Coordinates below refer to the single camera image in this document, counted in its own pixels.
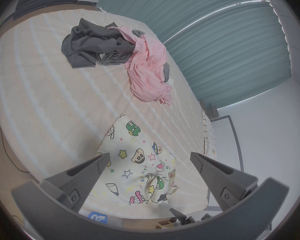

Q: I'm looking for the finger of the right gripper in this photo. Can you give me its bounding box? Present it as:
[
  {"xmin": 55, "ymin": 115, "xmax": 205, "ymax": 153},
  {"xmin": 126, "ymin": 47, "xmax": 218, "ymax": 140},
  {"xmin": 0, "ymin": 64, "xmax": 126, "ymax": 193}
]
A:
[{"xmin": 169, "ymin": 208, "xmax": 188, "ymax": 225}]

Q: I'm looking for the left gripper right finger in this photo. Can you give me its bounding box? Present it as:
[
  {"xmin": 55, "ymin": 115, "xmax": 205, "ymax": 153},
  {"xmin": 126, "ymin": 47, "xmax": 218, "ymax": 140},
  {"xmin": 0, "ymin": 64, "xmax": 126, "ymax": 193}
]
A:
[{"xmin": 190, "ymin": 151, "xmax": 259, "ymax": 213}]

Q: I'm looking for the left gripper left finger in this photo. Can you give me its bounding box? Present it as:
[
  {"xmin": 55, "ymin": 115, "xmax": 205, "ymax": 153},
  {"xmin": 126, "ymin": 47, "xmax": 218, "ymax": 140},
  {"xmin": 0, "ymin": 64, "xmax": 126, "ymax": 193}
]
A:
[{"xmin": 41, "ymin": 152, "xmax": 111, "ymax": 213}]

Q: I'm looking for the white printed pyjama top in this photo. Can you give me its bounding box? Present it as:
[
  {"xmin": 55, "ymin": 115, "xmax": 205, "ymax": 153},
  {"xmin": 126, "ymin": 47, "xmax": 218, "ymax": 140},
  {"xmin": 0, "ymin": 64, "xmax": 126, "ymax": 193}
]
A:
[{"xmin": 90, "ymin": 113, "xmax": 180, "ymax": 206}]

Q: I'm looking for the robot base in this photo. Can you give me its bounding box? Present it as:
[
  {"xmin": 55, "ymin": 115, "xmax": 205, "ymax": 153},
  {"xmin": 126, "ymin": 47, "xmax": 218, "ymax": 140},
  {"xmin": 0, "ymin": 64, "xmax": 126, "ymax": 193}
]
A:
[{"xmin": 79, "ymin": 207, "xmax": 123, "ymax": 231}]

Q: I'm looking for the bed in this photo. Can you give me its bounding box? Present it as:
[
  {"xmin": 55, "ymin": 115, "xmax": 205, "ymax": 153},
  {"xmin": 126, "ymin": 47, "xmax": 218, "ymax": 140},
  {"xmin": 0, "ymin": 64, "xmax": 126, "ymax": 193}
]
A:
[{"xmin": 0, "ymin": 8, "xmax": 245, "ymax": 221}]

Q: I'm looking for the pile of clothes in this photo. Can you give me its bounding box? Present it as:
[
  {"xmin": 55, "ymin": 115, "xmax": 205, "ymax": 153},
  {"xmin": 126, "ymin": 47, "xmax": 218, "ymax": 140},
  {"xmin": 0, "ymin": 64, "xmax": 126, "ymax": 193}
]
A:
[{"xmin": 61, "ymin": 17, "xmax": 174, "ymax": 107}]

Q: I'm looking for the white printed pillow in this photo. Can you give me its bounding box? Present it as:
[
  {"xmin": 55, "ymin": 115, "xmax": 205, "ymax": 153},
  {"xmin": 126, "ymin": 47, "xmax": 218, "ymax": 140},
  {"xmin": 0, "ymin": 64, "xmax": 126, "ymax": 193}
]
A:
[{"xmin": 201, "ymin": 110, "xmax": 217, "ymax": 162}]

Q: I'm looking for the grey bedside table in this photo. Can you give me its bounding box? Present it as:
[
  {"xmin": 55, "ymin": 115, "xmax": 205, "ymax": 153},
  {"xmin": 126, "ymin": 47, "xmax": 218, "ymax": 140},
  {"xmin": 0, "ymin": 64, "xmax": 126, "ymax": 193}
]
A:
[{"xmin": 199, "ymin": 99, "xmax": 218, "ymax": 121}]

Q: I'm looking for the blue-green curtain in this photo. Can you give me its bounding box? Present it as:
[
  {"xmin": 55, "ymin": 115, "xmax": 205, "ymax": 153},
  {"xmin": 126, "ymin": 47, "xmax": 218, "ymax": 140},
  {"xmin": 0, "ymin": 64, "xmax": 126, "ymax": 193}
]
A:
[
  {"xmin": 162, "ymin": 0, "xmax": 293, "ymax": 109},
  {"xmin": 96, "ymin": 0, "xmax": 270, "ymax": 45}
]

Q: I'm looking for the black cable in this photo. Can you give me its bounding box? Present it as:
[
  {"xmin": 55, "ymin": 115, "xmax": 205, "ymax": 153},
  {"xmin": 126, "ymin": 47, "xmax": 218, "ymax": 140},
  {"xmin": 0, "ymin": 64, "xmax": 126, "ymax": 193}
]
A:
[{"xmin": 0, "ymin": 128, "xmax": 30, "ymax": 174}]

